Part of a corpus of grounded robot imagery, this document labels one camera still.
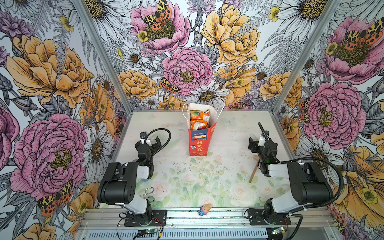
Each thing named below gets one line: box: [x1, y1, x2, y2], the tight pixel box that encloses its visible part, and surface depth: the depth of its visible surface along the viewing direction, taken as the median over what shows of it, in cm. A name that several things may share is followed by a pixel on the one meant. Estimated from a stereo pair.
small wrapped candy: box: [197, 203, 212, 217], surface depth 76 cm
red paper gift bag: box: [182, 103, 225, 157], surface depth 89 cm
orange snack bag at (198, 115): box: [190, 109, 211, 121], surface depth 92 cm
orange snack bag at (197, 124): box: [190, 120, 209, 131], surface depth 83 cm
